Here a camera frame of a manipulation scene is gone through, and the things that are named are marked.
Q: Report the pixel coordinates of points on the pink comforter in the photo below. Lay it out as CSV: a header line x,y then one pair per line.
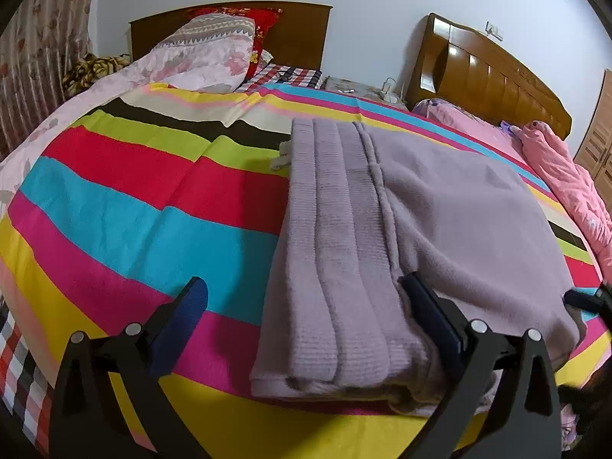
x,y
564,177

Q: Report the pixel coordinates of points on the white wall socket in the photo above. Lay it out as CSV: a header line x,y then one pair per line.
x,y
493,28

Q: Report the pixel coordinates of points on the red patterned pillow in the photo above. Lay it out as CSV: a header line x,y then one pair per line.
x,y
263,21

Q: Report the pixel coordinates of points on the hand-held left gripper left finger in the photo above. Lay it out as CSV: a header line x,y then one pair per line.
x,y
184,318

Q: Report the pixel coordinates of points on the checkered bed sheet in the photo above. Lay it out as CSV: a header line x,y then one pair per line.
x,y
19,373

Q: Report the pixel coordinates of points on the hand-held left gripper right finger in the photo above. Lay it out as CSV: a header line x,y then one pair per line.
x,y
432,315

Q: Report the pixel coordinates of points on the light wooden wardrobe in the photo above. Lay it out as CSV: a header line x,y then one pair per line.
x,y
597,143

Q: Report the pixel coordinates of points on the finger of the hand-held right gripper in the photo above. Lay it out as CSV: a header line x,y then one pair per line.
x,y
588,299

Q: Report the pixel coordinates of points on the nightstand with floral cover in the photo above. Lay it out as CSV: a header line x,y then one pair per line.
x,y
363,92

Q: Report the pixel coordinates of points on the tiger print blanket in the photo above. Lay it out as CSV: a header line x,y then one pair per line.
x,y
91,72

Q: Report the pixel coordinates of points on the pink floral curtain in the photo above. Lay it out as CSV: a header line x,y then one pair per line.
x,y
43,48

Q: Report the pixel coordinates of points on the white power strip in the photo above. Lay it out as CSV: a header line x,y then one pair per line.
x,y
389,96

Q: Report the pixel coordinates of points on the pink floral quilt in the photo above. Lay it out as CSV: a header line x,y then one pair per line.
x,y
191,57

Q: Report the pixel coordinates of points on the colourful striped blanket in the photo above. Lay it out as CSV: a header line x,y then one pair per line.
x,y
119,210

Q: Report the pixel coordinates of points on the small purple cloth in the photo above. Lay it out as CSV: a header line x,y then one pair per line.
x,y
509,128

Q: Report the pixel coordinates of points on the person's black top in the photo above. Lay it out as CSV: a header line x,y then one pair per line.
x,y
590,406

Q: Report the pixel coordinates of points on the carved glossy wooden headboard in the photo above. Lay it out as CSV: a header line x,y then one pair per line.
x,y
478,76

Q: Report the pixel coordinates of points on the purple floral pillow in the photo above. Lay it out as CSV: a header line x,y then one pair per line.
x,y
432,106

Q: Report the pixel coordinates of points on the plain wooden headboard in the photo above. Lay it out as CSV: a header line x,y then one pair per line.
x,y
301,38

